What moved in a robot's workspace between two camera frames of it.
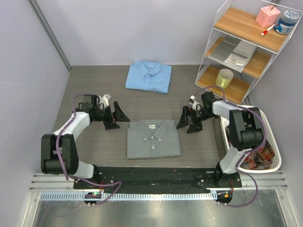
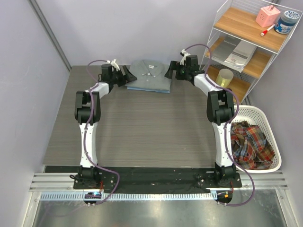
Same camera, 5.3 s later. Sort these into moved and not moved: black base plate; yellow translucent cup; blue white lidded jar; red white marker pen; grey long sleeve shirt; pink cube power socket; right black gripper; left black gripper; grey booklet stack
Moved: left black gripper; grey long sleeve shirt; right black gripper
Not moved: grey booklet stack; black base plate; yellow translucent cup; blue white lidded jar; red white marker pen; pink cube power socket
